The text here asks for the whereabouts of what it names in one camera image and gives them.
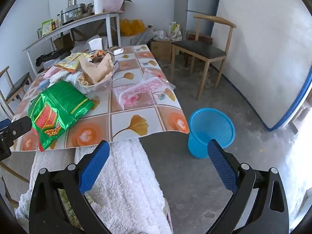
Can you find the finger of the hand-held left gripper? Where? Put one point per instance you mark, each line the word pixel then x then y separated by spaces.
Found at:
pixel 3 123
pixel 22 126

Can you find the yellow plastic bag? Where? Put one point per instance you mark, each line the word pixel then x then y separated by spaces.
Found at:
pixel 131 27

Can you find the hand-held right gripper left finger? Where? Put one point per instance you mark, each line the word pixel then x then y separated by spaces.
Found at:
pixel 93 168

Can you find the orange snack packet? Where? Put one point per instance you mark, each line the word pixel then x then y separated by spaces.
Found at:
pixel 98 53

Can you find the glass jar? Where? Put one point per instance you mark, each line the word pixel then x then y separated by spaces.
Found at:
pixel 89 8

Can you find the green seasoning packet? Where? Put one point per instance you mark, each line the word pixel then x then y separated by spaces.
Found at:
pixel 46 26

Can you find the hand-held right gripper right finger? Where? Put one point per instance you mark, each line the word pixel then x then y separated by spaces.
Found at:
pixel 223 167

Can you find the small white box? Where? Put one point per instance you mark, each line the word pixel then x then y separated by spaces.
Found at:
pixel 115 50

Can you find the yellow snack packet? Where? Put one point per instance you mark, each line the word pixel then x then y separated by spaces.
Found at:
pixel 69 63

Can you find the white fluffy towel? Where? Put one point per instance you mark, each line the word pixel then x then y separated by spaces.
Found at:
pixel 126 187

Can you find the brown cardboard box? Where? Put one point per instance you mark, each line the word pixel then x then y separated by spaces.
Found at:
pixel 159 50
pixel 63 41

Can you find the clear plastic bag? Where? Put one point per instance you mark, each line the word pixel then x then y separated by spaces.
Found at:
pixel 142 37

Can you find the open cardboard box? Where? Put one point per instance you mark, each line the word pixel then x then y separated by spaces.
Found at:
pixel 123 6

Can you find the green white shopping bag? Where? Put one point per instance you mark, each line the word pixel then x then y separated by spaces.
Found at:
pixel 175 30

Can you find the black cloth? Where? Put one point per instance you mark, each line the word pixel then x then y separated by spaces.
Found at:
pixel 48 57

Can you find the pink printed plastic bag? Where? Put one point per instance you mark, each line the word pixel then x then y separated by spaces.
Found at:
pixel 141 90

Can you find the white paper cup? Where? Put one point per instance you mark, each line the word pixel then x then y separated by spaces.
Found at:
pixel 95 45

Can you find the steel pot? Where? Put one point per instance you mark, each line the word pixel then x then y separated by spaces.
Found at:
pixel 72 14

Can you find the green snack bag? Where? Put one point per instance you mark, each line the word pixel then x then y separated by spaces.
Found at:
pixel 61 104

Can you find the grey refrigerator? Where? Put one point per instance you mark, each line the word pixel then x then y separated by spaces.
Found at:
pixel 202 0

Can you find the paper towel roll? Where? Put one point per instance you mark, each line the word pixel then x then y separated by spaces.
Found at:
pixel 98 4

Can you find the small plastic bottle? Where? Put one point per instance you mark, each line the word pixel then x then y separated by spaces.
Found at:
pixel 58 20

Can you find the white mattress blue edge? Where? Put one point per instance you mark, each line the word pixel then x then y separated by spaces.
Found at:
pixel 263 53

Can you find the clear plastic food container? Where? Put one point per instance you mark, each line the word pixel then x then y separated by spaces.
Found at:
pixel 97 85

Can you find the brown paper bag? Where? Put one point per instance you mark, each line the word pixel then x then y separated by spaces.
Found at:
pixel 97 70

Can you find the white side table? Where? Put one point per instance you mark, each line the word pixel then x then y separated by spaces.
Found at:
pixel 73 24

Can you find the blue plastic waste basket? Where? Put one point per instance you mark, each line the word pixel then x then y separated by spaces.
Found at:
pixel 207 126

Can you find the red sauce jar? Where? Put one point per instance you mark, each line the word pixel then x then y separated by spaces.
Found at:
pixel 53 25

